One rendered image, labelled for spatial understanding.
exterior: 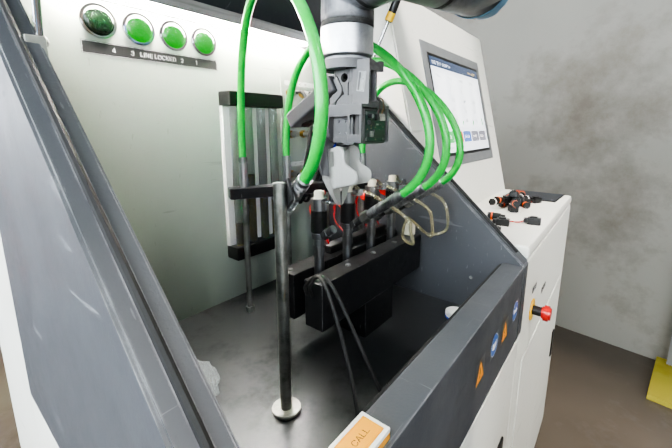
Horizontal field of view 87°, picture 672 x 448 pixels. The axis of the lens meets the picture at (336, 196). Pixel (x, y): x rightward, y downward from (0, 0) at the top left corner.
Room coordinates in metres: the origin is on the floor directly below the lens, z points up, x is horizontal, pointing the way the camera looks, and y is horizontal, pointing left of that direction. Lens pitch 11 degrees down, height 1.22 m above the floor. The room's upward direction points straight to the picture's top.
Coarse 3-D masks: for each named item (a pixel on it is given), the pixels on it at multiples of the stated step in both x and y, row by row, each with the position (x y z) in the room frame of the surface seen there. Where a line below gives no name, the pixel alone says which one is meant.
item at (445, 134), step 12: (408, 72) 0.65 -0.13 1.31; (420, 84) 0.63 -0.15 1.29; (432, 96) 0.62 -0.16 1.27; (432, 108) 0.62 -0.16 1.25; (444, 120) 0.61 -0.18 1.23; (444, 132) 0.60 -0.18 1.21; (444, 144) 0.60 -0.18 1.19; (444, 156) 0.60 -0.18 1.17; (444, 168) 0.60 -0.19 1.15; (432, 180) 0.61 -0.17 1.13; (420, 192) 0.63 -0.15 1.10; (396, 204) 0.65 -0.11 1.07
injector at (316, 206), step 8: (312, 200) 0.57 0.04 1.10; (320, 200) 0.56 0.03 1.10; (312, 208) 0.57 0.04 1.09; (320, 208) 0.56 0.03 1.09; (312, 216) 0.57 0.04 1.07; (320, 216) 0.56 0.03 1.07; (312, 224) 0.57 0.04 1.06; (320, 224) 0.56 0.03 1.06; (312, 232) 0.57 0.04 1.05; (320, 232) 0.56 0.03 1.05; (328, 232) 0.55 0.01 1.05; (320, 240) 0.56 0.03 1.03; (320, 248) 0.57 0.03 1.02; (320, 256) 0.57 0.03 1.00; (320, 264) 0.57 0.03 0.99
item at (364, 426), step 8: (360, 424) 0.27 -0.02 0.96; (368, 424) 0.27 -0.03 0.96; (376, 424) 0.27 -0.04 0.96; (352, 432) 0.26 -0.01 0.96; (360, 432) 0.26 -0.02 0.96; (368, 432) 0.26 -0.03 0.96; (376, 432) 0.26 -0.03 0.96; (344, 440) 0.25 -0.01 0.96; (352, 440) 0.25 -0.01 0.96; (360, 440) 0.25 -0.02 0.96; (368, 440) 0.25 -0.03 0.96; (384, 440) 0.26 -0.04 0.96
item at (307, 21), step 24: (312, 24) 0.39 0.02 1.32; (240, 48) 0.66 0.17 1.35; (312, 48) 0.37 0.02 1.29; (240, 72) 0.67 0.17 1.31; (312, 72) 0.37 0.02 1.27; (240, 96) 0.68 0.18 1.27; (240, 120) 0.69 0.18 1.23; (240, 144) 0.69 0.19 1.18; (312, 144) 0.37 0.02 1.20; (312, 168) 0.38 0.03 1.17
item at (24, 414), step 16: (0, 240) 0.51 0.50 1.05; (0, 256) 0.53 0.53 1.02; (0, 272) 0.55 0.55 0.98; (0, 288) 0.57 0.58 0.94; (0, 304) 0.60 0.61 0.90; (0, 320) 0.63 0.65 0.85; (16, 320) 0.51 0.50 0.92; (0, 336) 0.66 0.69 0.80; (16, 336) 0.52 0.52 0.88; (16, 352) 0.55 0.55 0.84; (16, 368) 0.57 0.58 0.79; (16, 384) 0.60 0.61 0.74; (16, 400) 0.62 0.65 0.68; (16, 416) 0.66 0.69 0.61; (32, 416) 0.52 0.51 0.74; (32, 432) 0.54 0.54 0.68
